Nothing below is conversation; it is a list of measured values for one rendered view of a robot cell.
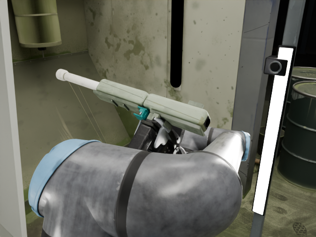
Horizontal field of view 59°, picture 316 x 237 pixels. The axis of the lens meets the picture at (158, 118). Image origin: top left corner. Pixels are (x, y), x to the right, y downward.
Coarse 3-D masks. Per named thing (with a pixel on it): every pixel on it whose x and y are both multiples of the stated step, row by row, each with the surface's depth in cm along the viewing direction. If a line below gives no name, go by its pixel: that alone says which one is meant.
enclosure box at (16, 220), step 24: (0, 0) 81; (0, 24) 88; (0, 48) 93; (0, 72) 98; (0, 96) 103; (0, 120) 110; (0, 144) 117; (0, 168) 125; (0, 192) 134; (0, 216) 145; (24, 216) 127
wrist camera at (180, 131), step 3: (174, 126) 74; (174, 129) 74; (177, 129) 74; (180, 129) 73; (183, 129) 74; (177, 132) 74; (180, 132) 73; (183, 132) 75; (180, 135) 74; (180, 138) 74; (180, 144) 75; (177, 147) 75; (177, 150) 75
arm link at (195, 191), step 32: (160, 160) 34; (192, 160) 35; (224, 160) 40; (160, 192) 31; (192, 192) 32; (224, 192) 34; (128, 224) 31; (160, 224) 31; (192, 224) 32; (224, 224) 35
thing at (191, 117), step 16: (64, 80) 82; (80, 80) 77; (112, 96) 68; (128, 96) 66; (144, 96) 65; (160, 96) 63; (160, 112) 61; (176, 112) 59; (192, 112) 58; (144, 128) 61; (192, 128) 58; (144, 144) 60
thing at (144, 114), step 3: (141, 108) 63; (144, 108) 63; (141, 111) 63; (144, 111) 63; (147, 111) 63; (135, 114) 63; (141, 114) 62; (144, 114) 63; (147, 114) 63; (138, 117) 63; (141, 117) 62; (144, 117) 63
